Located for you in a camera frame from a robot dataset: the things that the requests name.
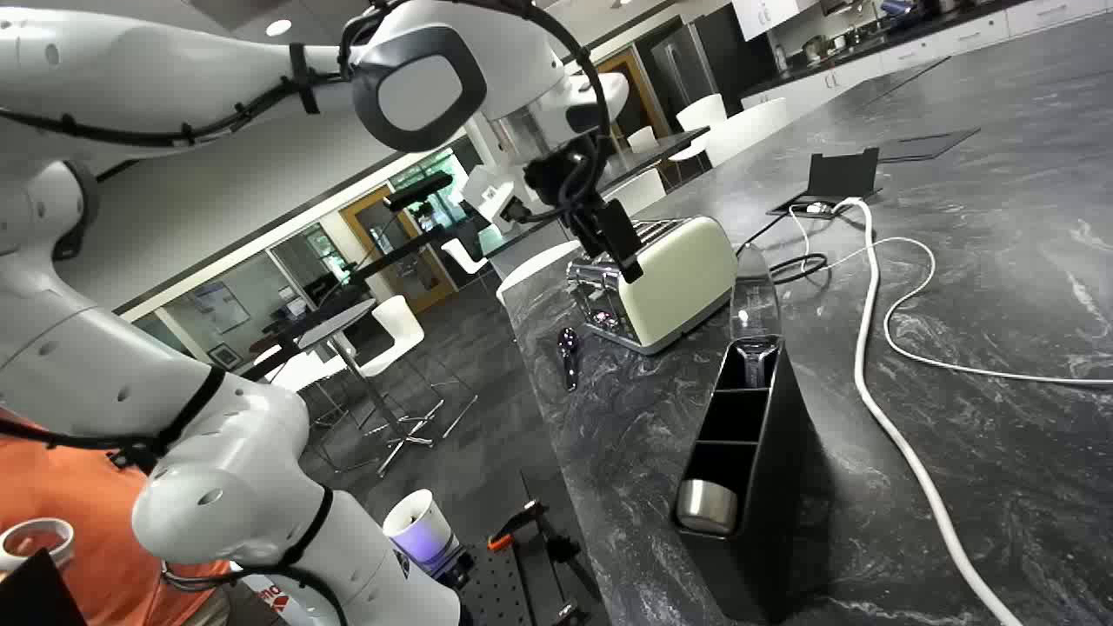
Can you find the white chair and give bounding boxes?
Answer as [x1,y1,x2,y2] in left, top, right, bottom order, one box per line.
[267,291,481,480]

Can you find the black toaster cord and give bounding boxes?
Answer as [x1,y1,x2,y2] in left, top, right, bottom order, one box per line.
[734,207,836,289]

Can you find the white paper cup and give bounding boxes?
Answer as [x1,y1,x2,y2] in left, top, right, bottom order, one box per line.
[384,486,460,577]

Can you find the cream toaster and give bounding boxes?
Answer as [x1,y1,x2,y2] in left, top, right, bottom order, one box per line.
[569,216,739,356]

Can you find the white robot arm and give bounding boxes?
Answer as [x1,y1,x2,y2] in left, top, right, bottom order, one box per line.
[0,0,632,626]

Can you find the silver metal cup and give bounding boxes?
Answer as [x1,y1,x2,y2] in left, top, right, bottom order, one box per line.
[678,480,743,534]

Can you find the black clamp tool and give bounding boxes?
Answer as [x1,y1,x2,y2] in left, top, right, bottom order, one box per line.
[484,500,603,626]

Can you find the white power cable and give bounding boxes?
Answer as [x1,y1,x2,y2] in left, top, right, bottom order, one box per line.
[790,194,1113,626]

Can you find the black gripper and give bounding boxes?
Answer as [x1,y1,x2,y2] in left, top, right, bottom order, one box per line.
[525,137,643,283]

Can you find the black compartment organizer box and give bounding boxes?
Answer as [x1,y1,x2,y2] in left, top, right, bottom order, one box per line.
[668,338,817,624]

